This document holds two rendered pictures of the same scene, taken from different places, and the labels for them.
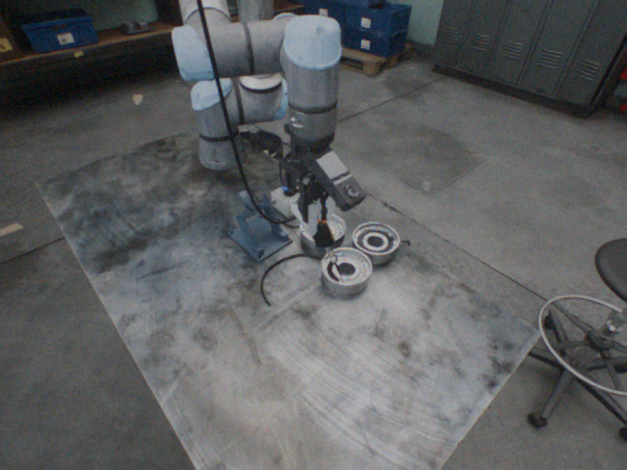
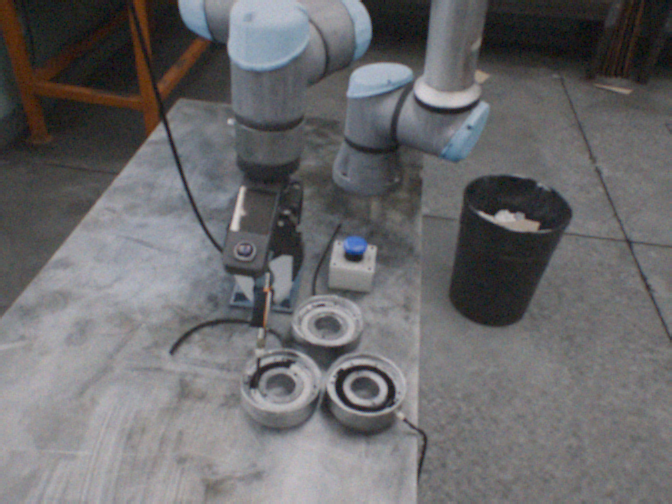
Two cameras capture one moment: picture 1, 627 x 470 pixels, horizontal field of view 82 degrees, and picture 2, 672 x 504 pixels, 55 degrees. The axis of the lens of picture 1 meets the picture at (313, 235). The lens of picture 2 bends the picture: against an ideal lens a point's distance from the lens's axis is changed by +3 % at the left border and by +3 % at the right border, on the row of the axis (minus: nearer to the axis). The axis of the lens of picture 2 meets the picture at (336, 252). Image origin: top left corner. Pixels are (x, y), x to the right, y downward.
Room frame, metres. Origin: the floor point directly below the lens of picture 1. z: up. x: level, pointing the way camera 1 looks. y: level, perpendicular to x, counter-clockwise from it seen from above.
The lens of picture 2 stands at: (0.17, -0.49, 1.47)
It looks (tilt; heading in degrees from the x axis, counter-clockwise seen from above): 38 degrees down; 45
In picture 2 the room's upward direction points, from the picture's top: 6 degrees clockwise
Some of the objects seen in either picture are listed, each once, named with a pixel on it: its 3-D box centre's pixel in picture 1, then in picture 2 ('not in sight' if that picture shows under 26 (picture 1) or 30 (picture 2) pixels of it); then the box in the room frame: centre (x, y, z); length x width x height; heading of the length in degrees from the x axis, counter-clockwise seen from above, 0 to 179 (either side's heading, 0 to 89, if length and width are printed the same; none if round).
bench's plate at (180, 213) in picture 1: (235, 243); (242, 272); (0.62, 0.19, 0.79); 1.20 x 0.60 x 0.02; 42
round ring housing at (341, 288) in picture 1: (345, 271); (280, 388); (0.51, -0.07, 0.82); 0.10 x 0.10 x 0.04
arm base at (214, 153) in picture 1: (221, 143); (370, 155); (1.01, 0.28, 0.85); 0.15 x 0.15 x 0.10
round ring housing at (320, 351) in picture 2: (323, 232); (327, 328); (0.63, -0.02, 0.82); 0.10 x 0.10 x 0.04
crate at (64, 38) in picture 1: (59, 30); not in sight; (3.49, 2.19, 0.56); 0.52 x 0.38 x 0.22; 129
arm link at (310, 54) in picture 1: (312, 63); (271, 62); (0.54, 0.00, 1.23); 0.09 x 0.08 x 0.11; 17
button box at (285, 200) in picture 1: (288, 198); (353, 263); (0.76, 0.06, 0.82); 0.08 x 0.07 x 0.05; 42
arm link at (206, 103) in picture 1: (216, 105); (380, 103); (1.01, 0.28, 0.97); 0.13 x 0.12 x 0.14; 107
